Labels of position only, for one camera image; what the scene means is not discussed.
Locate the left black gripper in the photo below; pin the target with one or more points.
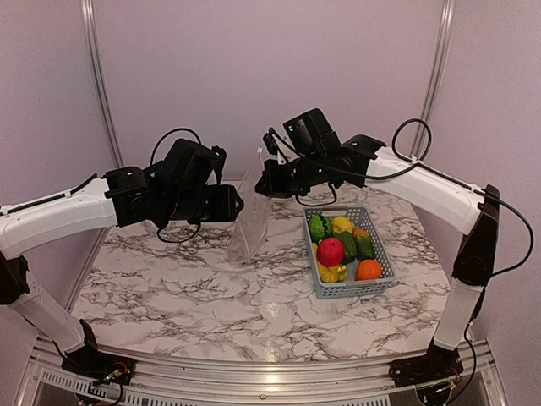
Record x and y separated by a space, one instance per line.
226 211

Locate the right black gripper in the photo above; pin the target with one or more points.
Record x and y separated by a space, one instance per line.
273 187

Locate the clear zip top bag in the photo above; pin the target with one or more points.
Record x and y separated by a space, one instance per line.
250 228

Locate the green watermelon toy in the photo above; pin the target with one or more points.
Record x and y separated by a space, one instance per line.
320 228

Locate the yellow bell pepper toy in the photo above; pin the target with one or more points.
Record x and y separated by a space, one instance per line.
342 224

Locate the red apple toy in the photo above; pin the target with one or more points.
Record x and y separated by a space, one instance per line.
330 252

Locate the green bell pepper toy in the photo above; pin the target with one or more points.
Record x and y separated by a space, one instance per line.
350 247

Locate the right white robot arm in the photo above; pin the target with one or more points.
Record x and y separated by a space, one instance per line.
368 162

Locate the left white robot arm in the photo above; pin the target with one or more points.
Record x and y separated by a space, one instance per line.
184 186

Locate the grey plastic basket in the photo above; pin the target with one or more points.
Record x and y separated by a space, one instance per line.
350 287

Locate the yellow banana toy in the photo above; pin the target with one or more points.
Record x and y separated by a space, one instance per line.
333 274

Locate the green orange mango toy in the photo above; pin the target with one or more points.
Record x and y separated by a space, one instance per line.
364 244

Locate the orange toy fruit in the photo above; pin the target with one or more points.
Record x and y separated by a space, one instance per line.
369 269

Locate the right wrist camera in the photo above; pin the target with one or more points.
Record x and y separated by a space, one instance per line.
272 147

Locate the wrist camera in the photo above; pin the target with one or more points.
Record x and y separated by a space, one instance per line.
272 147
218 158

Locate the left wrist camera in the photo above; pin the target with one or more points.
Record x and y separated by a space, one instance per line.
218 158

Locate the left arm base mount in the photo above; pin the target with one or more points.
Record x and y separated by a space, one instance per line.
91 362

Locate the right aluminium frame post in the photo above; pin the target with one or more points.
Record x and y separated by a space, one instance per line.
441 52

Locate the aluminium frame post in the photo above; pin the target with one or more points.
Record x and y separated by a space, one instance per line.
441 52
91 34

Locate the left aluminium frame post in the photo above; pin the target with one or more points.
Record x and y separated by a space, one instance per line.
91 34

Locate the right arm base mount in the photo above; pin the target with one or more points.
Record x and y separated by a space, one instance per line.
436 364

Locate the aluminium front rail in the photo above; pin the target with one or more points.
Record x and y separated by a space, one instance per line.
166 380

